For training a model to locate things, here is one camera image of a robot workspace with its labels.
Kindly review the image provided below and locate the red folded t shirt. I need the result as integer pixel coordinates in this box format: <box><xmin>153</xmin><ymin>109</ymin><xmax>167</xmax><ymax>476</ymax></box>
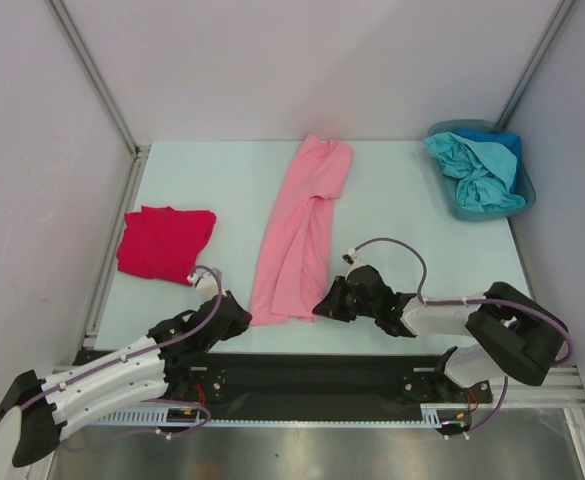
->
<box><xmin>116</xmin><ymin>206</ymin><xmax>217</xmax><ymax>286</ymax></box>

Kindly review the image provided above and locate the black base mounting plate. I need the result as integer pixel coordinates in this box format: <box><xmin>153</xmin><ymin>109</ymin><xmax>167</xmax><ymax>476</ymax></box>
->
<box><xmin>71</xmin><ymin>349</ymin><xmax>493</xmax><ymax>422</ymax></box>

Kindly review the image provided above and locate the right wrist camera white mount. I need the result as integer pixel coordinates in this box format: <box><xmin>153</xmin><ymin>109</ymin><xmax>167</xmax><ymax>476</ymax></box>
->
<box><xmin>342</xmin><ymin>248</ymin><xmax>367</xmax><ymax>274</ymax></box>

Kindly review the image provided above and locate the teal plastic basket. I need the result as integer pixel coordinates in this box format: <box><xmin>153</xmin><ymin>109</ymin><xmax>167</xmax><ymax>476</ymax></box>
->
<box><xmin>423</xmin><ymin>119</ymin><xmax>536</xmax><ymax>222</ymax></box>

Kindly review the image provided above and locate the slotted cable duct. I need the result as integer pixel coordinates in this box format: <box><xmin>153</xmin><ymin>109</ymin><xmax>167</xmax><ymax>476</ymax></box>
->
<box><xmin>86</xmin><ymin>403</ymin><xmax>473</xmax><ymax>429</ymax></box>

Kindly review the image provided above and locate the dark blue t shirt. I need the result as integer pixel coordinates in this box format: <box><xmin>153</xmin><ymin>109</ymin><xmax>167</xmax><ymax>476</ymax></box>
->
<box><xmin>453</xmin><ymin>128</ymin><xmax>522</xmax><ymax>193</ymax></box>

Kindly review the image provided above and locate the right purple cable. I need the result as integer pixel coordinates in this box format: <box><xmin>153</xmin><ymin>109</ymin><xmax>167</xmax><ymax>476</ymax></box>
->
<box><xmin>359</xmin><ymin>236</ymin><xmax>572</xmax><ymax>436</ymax></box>

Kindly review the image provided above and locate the aluminium frame post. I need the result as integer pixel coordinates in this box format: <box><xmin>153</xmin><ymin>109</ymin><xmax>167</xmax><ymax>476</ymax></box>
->
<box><xmin>45</xmin><ymin>0</ymin><xmax>141</xmax><ymax>159</ymax></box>
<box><xmin>496</xmin><ymin>0</ymin><xmax>580</xmax><ymax>129</ymax></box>

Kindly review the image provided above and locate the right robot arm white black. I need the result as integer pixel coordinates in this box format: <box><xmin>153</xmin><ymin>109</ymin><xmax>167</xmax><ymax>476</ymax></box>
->
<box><xmin>313</xmin><ymin>264</ymin><xmax>567</xmax><ymax>402</ymax></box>

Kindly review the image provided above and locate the aluminium rail front right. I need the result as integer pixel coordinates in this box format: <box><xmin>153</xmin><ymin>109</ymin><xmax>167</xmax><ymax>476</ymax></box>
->
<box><xmin>410</xmin><ymin>367</ymin><xmax>585</xmax><ymax>479</ymax></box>

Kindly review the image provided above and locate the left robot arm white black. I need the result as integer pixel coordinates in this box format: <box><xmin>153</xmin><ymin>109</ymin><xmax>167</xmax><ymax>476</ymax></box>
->
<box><xmin>0</xmin><ymin>291</ymin><xmax>252</xmax><ymax>468</ymax></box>

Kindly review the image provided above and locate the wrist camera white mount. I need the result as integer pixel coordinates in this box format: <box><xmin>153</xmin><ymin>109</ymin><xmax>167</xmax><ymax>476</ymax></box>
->
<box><xmin>187</xmin><ymin>271</ymin><xmax>221</xmax><ymax>302</ymax></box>
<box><xmin>342</xmin><ymin>248</ymin><xmax>367</xmax><ymax>274</ymax></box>

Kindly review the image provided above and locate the pink t shirt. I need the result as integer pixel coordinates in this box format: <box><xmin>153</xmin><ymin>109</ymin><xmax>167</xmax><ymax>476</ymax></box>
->
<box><xmin>250</xmin><ymin>135</ymin><xmax>353</xmax><ymax>326</ymax></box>

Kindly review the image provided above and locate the light blue t shirt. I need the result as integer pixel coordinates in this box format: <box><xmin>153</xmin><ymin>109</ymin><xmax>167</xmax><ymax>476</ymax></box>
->
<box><xmin>423</xmin><ymin>132</ymin><xmax>526</xmax><ymax>221</ymax></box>

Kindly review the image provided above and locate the right aluminium frame post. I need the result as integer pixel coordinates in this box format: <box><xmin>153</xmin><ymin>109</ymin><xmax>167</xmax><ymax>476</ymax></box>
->
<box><xmin>496</xmin><ymin>0</ymin><xmax>580</xmax><ymax>129</ymax></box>

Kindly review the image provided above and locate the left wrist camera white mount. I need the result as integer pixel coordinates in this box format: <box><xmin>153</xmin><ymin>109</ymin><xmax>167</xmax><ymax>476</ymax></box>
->
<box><xmin>187</xmin><ymin>271</ymin><xmax>221</xmax><ymax>302</ymax></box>

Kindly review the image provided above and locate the left aluminium frame post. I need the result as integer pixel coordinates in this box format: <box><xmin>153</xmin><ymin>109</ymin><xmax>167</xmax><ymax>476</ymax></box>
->
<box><xmin>45</xmin><ymin>0</ymin><xmax>141</xmax><ymax>159</ymax></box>

